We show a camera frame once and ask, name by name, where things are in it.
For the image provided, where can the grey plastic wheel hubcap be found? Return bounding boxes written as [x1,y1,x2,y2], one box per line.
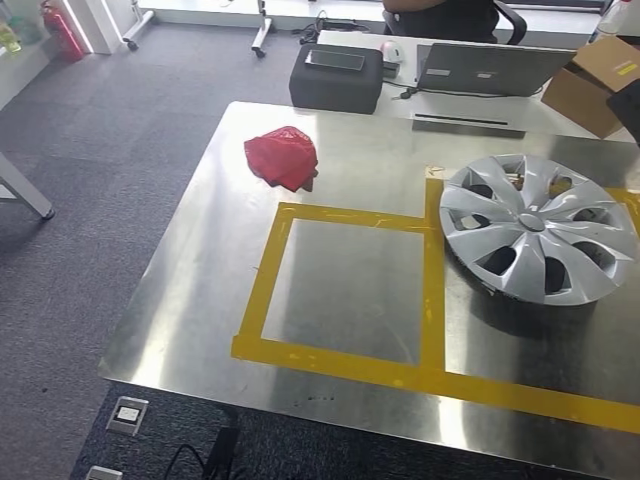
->
[438,153,640,307]

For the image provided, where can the steel workbench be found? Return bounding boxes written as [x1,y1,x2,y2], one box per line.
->
[98,100,640,480]

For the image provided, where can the small yellow tape rectangle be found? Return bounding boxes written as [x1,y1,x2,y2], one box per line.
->
[230,177,447,392]

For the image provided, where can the red crumpled plastic bag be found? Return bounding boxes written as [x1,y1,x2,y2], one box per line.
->
[244,125,319,193]

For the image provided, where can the black fabric carry case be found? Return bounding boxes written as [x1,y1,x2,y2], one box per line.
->
[288,42,385,115]

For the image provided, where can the dark flat phone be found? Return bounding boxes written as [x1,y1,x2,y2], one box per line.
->
[305,48,367,72]

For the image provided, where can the white computer mouse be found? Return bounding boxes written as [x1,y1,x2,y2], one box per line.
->
[380,40,405,64]

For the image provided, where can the grey laptop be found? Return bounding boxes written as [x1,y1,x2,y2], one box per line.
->
[416,42,577,99]

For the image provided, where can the white wheeled stand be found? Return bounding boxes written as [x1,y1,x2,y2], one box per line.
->
[122,0,275,59]

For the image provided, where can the black office chair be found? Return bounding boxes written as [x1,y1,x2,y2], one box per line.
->
[382,0,528,46]

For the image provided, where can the large yellow tape rectangle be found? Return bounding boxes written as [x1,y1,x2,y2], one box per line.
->
[423,165,640,437]

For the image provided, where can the brown cardboard box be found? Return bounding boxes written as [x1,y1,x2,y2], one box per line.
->
[541,36,640,140]

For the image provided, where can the yellow green packet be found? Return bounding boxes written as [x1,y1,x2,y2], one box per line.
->
[0,21,23,54]

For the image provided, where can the black cable bundle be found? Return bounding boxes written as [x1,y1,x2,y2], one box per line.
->
[292,9,374,44]

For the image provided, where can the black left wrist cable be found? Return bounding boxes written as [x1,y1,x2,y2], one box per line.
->
[162,443,206,480]

